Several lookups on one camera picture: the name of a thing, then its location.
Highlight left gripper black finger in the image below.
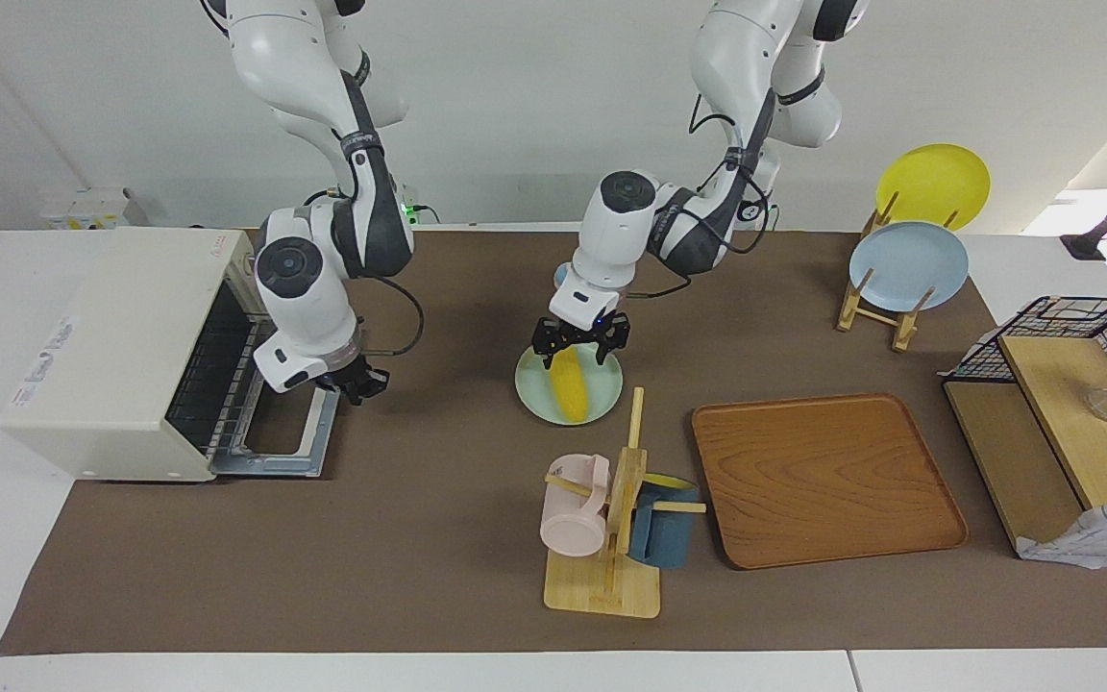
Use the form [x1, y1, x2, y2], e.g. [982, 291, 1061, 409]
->
[595, 316, 632, 367]
[531, 322, 567, 372]

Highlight yellow corn cob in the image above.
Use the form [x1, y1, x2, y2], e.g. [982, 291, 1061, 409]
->
[551, 346, 594, 423]

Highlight light green plate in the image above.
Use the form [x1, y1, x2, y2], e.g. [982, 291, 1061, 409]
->
[514, 343, 626, 427]

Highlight glass oven door with handle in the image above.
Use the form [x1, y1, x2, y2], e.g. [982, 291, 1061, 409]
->
[209, 383, 344, 480]

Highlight white toaster oven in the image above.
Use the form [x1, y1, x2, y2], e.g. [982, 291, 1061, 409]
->
[0, 227, 278, 482]

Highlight brown table mat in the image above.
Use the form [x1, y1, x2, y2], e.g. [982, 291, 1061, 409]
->
[0, 228, 1107, 657]

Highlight pink mug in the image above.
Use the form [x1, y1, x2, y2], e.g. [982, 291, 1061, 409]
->
[539, 454, 612, 559]

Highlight blue mug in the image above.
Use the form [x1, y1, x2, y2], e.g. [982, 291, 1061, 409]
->
[627, 473, 704, 569]

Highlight wooden plate rack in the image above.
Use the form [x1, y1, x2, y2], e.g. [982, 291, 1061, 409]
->
[836, 191, 963, 354]

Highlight wooden mug rack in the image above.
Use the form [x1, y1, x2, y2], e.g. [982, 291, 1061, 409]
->
[543, 386, 708, 620]

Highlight brown wooden tray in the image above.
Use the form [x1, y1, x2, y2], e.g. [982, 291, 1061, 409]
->
[691, 391, 970, 571]

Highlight light blue plate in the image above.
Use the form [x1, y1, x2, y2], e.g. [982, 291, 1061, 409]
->
[849, 221, 971, 312]

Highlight small white boxes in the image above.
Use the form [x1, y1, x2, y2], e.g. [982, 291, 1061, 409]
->
[38, 186, 148, 231]

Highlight yellow plate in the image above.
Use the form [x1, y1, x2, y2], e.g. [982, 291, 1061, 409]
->
[875, 143, 993, 233]

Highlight wooden shelf box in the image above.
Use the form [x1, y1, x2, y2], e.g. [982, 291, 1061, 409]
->
[942, 334, 1107, 560]

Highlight white patterned cloth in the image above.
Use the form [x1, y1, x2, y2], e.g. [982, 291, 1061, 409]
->
[1014, 494, 1107, 571]

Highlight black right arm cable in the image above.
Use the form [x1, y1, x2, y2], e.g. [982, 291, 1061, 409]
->
[359, 277, 426, 358]

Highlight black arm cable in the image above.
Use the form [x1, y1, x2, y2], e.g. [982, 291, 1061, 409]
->
[626, 86, 777, 300]
[359, 277, 426, 358]

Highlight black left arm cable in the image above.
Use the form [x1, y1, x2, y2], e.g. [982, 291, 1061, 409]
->
[626, 86, 777, 300]

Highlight black wire basket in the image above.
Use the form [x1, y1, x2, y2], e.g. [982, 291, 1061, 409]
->
[942, 295, 1107, 443]

